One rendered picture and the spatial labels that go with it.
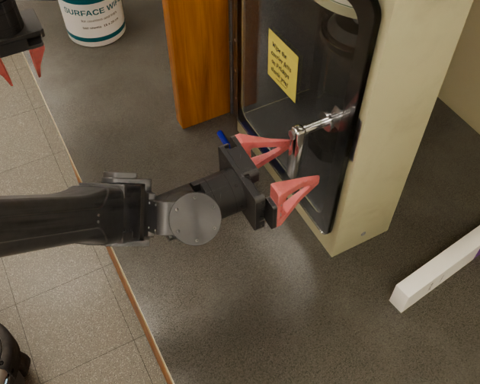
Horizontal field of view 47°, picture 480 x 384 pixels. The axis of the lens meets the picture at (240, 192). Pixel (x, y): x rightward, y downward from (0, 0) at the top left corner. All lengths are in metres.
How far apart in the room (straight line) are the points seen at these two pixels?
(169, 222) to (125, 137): 0.50
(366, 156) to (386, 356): 0.29
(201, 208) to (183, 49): 0.42
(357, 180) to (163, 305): 0.34
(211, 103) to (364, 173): 0.40
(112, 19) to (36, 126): 1.35
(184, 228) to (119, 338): 1.32
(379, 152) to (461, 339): 0.31
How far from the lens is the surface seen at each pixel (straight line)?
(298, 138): 0.68
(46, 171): 2.35
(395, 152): 0.75
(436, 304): 0.89
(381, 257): 0.90
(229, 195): 0.66
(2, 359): 1.68
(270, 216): 0.68
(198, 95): 1.02
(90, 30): 1.25
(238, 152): 0.69
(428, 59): 0.66
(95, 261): 2.03
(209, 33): 0.95
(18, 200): 0.48
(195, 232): 0.58
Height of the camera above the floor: 1.69
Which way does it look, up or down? 52 degrees down
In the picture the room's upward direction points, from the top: straight up
